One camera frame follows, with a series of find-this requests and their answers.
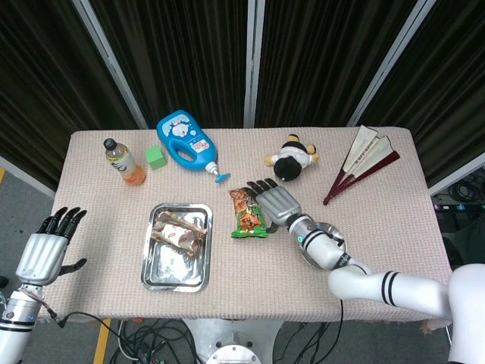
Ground white partition frame post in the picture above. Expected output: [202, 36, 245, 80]
[242, 0, 266, 128]
[346, 0, 433, 128]
[71, 0, 149, 130]
[430, 155, 485, 196]
[0, 155, 56, 199]

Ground coiled black cables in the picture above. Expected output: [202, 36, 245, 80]
[449, 176, 485, 206]

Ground floor cable bundle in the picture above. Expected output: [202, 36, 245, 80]
[108, 318, 205, 364]

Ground orange drink bottle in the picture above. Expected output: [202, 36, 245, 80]
[103, 138, 147, 186]

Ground green snack bag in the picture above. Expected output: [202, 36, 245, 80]
[228, 188, 268, 240]

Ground black pleated curtain panel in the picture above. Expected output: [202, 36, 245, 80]
[255, 0, 418, 128]
[89, 0, 249, 130]
[0, 0, 139, 190]
[359, 0, 485, 187]

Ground black white plush toy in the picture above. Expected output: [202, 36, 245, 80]
[264, 133, 321, 184]

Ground pink woven tablecloth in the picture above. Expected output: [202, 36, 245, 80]
[24, 127, 454, 327]

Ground rectangular steel tray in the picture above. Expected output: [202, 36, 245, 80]
[140, 202, 214, 293]

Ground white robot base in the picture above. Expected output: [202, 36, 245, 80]
[181, 318, 285, 364]

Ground folding paper fan red ribs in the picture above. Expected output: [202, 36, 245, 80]
[322, 124, 402, 206]

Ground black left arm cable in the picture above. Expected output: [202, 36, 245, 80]
[45, 303, 126, 342]

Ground green cube block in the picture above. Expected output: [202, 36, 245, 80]
[144, 145, 168, 171]

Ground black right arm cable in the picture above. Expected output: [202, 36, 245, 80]
[310, 299, 345, 364]

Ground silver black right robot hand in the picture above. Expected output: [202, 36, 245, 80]
[246, 177, 303, 234]

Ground blue detergent bottle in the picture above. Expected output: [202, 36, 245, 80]
[156, 109, 231, 185]

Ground round steel plate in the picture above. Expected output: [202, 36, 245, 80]
[299, 221, 346, 270]

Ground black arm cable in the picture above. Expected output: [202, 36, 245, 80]
[310, 299, 345, 364]
[45, 303, 126, 342]

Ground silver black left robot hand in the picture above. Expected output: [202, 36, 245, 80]
[14, 206, 88, 286]

